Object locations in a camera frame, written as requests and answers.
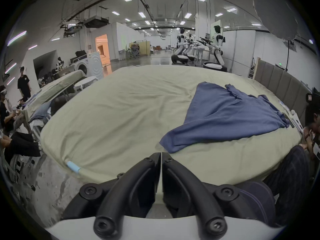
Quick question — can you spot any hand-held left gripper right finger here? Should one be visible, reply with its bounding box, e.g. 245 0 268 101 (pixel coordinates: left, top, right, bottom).
162 153 256 238

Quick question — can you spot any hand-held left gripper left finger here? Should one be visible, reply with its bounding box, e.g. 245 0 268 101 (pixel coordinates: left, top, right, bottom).
61 153 162 238

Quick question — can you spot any pale blue sheet tag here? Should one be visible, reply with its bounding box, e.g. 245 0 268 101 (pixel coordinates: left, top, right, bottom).
65 160 82 175

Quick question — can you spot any bed with pale green sheet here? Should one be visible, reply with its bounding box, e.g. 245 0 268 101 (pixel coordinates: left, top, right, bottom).
40 64 304 186

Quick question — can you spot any dark blue shirt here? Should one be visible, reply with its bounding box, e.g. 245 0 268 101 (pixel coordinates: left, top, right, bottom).
159 82 290 154

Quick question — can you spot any round white table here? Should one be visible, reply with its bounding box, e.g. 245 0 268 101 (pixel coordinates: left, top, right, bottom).
74 76 98 92

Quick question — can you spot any black phone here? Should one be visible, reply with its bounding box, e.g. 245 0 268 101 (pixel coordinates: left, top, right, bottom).
282 112 295 129

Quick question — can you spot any group of people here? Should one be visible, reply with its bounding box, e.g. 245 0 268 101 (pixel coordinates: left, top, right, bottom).
0 84 42 165

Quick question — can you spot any table with pale green sheet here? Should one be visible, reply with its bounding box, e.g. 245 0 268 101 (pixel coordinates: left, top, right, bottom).
21 70 87 121

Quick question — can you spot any white hand controller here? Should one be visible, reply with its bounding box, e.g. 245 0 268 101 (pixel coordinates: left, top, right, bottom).
290 110 304 132

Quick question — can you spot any white washing machine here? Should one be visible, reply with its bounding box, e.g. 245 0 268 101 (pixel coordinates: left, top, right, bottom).
70 51 104 81

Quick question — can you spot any grey padded headboard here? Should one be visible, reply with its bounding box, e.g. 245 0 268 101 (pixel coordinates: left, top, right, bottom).
254 57 318 127

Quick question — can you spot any white humanoid robot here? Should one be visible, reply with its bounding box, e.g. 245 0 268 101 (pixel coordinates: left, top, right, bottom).
197 25 228 72
171 28 196 65

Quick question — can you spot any grey umbrella lamp on stand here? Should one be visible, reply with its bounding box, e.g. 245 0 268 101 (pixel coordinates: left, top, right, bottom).
252 0 300 72

